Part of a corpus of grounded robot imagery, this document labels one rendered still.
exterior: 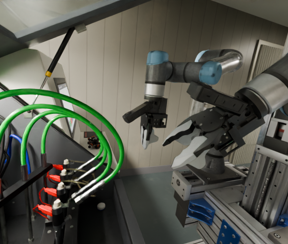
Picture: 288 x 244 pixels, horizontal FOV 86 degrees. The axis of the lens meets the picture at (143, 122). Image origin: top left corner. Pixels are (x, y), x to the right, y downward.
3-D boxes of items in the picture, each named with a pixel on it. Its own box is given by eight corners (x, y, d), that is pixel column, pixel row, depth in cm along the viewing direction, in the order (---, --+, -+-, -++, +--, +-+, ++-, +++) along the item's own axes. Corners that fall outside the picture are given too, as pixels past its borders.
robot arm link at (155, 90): (149, 83, 52) (141, 83, 59) (147, 97, 53) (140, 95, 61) (168, 85, 55) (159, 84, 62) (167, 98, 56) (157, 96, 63)
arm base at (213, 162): (210, 159, 98) (214, 144, 95) (231, 173, 84) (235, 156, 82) (190, 161, 92) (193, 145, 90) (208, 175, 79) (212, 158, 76)
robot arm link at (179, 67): (193, 84, 63) (179, 82, 55) (170, 82, 70) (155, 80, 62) (196, 64, 61) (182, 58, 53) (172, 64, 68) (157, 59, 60)
